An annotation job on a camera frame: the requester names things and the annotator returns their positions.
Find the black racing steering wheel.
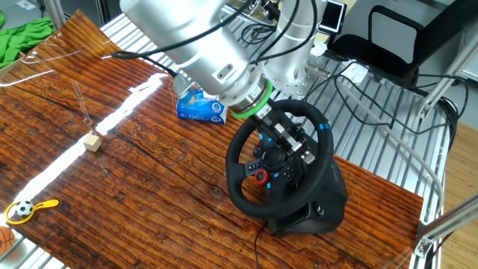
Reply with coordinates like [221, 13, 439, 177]
[225, 99, 335, 220]

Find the long black cable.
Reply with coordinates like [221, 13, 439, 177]
[334, 72, 470, 136]

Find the coiled black cable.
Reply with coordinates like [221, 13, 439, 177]
[240, 22, 277, 46]

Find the blue tissue pack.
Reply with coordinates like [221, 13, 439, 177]
[176, 87, 229, 125]

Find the black office chair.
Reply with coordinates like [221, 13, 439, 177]
[326, 0, 478, 81]

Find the wood grain table mat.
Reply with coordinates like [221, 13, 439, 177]
[0, 9, 425, 269]

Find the silver cable connector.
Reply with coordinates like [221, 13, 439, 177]
[304, 61, 332, 79]

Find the crumpled white tissue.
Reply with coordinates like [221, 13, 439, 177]
[341, 59, 370, 84]
[309, 41, 329, 58]

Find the white framed phone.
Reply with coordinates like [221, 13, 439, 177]
[319, 0, 348, 35]

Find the aluminium frame strut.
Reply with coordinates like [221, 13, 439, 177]
[412, 192, 478, 269]
[416, 31, 478, 120]

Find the small wooden cube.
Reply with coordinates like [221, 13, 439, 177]
[82, 133, 102, 153]

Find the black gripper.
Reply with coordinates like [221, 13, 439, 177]
[249, 105, 317, 166]

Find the black steering wheel base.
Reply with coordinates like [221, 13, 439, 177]
[267, 134, 349, 238]

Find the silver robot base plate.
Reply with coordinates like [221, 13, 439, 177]
[261, 37, 337, 101]

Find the tiny soccer ball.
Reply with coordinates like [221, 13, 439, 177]
[14, 200, 35, 217]

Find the aluminium frame post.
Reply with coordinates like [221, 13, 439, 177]
[44, 0, 70, 31]

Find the black wheel usb cable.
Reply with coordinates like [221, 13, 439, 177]
[253, 220, 270, 269]

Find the green cloth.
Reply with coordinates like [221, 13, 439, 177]
[0, 10, 55, 70]

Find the small orange basketball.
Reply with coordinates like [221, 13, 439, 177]
[0, 226, 16, 257]

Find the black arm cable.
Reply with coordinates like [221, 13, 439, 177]
[111, 0, 318, 78]

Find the grey hose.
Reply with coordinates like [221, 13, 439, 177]
[338, 80, 446, 221]

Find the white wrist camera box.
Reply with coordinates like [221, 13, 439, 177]
[172, 72, 199, 108]

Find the black cable bundle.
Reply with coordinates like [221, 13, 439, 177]
[435, 95, 461, 150]

